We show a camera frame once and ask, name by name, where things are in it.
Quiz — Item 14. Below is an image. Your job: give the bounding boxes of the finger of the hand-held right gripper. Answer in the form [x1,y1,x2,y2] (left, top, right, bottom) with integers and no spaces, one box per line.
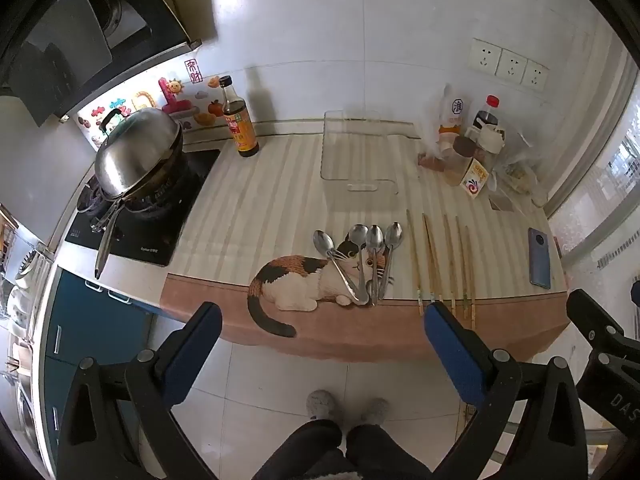
[566,288,640,361]

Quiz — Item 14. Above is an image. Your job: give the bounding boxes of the steel wok with handle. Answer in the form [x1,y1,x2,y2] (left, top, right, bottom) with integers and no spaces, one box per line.
[90,135,188,281]

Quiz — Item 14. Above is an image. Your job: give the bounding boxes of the black gas stove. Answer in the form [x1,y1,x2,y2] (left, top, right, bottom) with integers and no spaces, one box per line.
[65,147,223,268]

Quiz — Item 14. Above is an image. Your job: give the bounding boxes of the window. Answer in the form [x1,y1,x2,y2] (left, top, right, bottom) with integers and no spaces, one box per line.
[550,50,640,281]

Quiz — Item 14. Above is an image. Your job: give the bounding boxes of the white wall socket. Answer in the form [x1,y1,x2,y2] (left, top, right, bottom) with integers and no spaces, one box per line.
[497,49,528,83]
[522,60,549,92]
[467,38,502,75]

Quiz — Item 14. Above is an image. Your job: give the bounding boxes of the clear plastic bag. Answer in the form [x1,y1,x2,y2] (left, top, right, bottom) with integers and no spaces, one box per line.
[417,82,551,206]

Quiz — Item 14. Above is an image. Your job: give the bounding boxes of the brown lid jar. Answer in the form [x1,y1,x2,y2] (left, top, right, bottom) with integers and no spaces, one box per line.
[445,136,477,186]

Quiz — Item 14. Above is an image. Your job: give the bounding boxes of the cat print table mat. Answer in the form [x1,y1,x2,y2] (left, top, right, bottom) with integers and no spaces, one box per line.
[159,119,571,363]

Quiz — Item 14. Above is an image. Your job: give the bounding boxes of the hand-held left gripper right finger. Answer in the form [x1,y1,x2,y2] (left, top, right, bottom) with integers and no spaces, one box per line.
[424,301,591,480]

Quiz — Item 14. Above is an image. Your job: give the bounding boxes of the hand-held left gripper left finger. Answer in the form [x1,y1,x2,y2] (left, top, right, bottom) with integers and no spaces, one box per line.
[57,301,223,480]

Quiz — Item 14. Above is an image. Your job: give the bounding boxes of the grey fuzzy slipper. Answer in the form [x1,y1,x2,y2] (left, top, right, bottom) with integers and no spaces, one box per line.
[359,397,391,426]
[305,389,343,422]

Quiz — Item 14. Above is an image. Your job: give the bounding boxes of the black range hood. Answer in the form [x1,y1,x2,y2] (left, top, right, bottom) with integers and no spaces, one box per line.
[0,0,221,126]

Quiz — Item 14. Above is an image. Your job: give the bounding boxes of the clear plastic tray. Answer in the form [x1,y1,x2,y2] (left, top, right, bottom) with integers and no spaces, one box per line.
[320,108,401,196]

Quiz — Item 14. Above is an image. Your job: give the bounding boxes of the colourful wall stickers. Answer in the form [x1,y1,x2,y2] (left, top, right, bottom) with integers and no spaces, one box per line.
[75,57,236,148]

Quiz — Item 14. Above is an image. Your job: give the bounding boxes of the blue smartphone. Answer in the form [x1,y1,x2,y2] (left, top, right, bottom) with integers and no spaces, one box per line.
[528,227,552,290]

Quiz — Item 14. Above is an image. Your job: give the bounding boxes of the soy sauce bottle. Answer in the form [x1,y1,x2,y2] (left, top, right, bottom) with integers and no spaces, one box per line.
[218,75,261,158]

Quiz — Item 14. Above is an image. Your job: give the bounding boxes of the row of wooden chopsticks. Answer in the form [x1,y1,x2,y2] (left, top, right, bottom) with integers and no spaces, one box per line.
[405,208,477,330]

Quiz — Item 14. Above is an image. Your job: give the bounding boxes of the red cap dark bottle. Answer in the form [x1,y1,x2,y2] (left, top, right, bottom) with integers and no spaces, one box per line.
[472,94,503,156]

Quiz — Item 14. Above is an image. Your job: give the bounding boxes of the white orange seasoning pouch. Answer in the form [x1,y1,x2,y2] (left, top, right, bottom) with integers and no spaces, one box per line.
[437,95,468,148]

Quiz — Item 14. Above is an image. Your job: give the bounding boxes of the yellow white seasoning box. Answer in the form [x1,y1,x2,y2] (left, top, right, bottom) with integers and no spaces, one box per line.
[460,157,490,201]

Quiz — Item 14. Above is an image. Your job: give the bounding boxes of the metal dish rack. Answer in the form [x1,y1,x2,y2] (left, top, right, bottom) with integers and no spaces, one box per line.
[0,205,56,341]

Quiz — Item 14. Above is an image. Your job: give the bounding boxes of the steel wok lid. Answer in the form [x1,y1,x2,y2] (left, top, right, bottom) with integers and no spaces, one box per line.
[94,106,183,200]

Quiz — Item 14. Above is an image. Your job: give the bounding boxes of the person's right leg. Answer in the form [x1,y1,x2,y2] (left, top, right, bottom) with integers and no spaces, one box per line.
[345,422,433,480]

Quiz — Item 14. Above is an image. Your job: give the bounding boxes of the blue kitchen cabinet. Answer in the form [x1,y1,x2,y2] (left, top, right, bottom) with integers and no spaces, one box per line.
[42,267,166,461]

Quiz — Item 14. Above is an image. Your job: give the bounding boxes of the metal spoon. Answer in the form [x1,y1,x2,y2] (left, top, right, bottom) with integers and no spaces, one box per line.
[313,230,368,307]
[365,225,385,307]
[375,221,404,306]
[347,223,371,306]

